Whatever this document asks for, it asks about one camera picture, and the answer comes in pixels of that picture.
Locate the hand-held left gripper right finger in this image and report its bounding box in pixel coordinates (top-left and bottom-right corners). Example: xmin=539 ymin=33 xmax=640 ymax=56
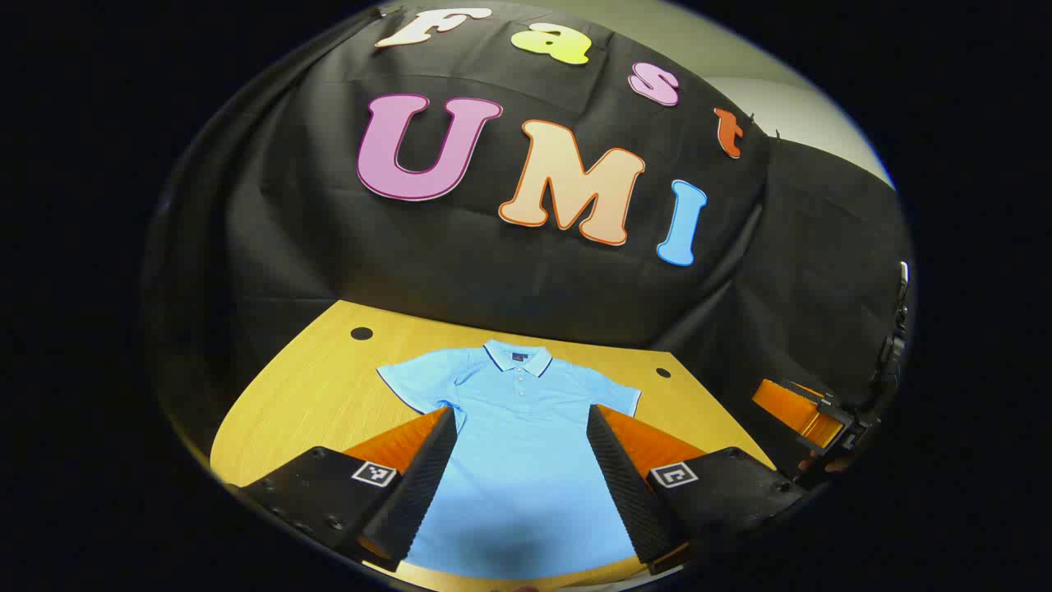
xmin=586 ymin=404 xmax=810 ymax=576

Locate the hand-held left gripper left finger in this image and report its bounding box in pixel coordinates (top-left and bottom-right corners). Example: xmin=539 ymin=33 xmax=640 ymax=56
xmin=226 ymin=405 xmax=459 ymax=574

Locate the light blue T-shirt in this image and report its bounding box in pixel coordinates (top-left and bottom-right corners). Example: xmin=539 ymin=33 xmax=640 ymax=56
xmin=376 ymin=339 xmax=658 ymax=580

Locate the black backdrop cloth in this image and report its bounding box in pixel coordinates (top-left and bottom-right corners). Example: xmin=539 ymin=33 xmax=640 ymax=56
xmin=144 ymin=4 xmax=915 ymax=486

